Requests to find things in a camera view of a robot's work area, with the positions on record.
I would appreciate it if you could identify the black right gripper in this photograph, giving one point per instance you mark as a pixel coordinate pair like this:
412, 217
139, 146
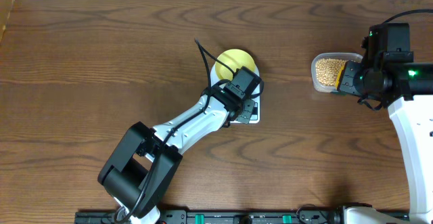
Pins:
345, 84

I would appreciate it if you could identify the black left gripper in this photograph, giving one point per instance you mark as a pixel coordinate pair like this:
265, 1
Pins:
243, 116

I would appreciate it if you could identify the yellow plastic scoop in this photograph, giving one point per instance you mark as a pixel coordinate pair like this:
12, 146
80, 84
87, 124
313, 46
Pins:
340, 74

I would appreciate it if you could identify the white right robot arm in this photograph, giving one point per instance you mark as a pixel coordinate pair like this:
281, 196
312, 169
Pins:
387, 74

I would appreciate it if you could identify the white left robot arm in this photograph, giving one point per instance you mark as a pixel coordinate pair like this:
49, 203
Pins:
143, 164

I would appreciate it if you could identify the white digital kitchen scale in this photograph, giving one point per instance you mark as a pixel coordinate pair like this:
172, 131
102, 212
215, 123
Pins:
215, 79

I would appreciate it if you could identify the yellow bowl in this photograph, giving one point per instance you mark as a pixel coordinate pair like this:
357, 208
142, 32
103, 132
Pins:
234, 59

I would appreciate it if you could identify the clear container of soybeans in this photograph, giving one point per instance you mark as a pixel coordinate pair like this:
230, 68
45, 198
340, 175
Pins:
325, 69

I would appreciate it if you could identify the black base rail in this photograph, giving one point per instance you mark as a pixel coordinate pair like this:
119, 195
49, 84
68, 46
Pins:
304, 215

